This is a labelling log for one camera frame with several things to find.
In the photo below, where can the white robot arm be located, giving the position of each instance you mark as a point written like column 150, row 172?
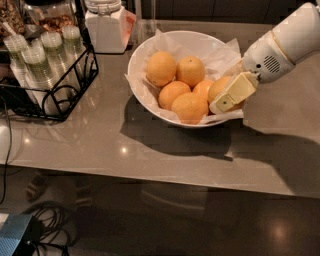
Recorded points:
column 298, row 34

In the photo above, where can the clear glass at back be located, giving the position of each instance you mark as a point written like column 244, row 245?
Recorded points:
column 146, row 28

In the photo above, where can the glass jar with snacks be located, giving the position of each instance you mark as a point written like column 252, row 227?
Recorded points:
column 51, row 15

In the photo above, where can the white lidded canister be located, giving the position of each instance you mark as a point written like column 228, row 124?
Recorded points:
column 109, row 25

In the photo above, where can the orange at back middle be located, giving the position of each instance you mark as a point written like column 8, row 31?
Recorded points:
column 190, row 70

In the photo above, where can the partly hidden middle orange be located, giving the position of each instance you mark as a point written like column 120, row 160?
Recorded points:
column 202, row 88

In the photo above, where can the clear plastic cup stack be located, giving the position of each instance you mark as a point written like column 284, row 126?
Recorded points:
column 59, row 62
column 15, row 44
column 74, row 46
column 40, row 78

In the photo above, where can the white ceramic bowl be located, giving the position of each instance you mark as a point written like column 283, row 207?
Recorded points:
column 186, row 40

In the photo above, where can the orange at front middle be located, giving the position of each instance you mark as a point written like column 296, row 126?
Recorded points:
column 190, row 108

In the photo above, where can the glass jar with granola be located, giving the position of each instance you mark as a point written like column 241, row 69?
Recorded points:
column 10, row 13

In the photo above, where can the blue grey box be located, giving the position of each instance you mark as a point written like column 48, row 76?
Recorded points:
column 15, row 235

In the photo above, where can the black wire rack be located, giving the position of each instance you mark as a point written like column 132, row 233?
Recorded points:
column 14, row 97

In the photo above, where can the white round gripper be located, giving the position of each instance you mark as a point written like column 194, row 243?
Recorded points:
column 266, row 57

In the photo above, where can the white paper bowl liner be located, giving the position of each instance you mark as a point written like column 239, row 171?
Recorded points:
column 216, row 55

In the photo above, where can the large orange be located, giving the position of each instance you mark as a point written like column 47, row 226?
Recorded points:
column 217, row 87

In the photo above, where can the orange at back left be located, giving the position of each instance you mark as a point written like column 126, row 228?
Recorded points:
column 161, row 68

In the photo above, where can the orange at front left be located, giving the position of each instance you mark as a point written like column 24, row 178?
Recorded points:
column 170, row 92

